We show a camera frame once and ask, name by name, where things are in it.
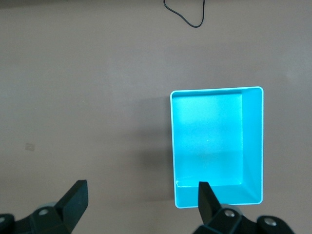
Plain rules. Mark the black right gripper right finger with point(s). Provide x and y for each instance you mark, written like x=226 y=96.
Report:
x=209 y=209

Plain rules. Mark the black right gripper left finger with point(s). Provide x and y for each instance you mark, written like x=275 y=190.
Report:
x=70 y=207

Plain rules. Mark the blue open plastic box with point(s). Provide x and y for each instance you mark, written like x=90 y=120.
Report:
x=207 y=134

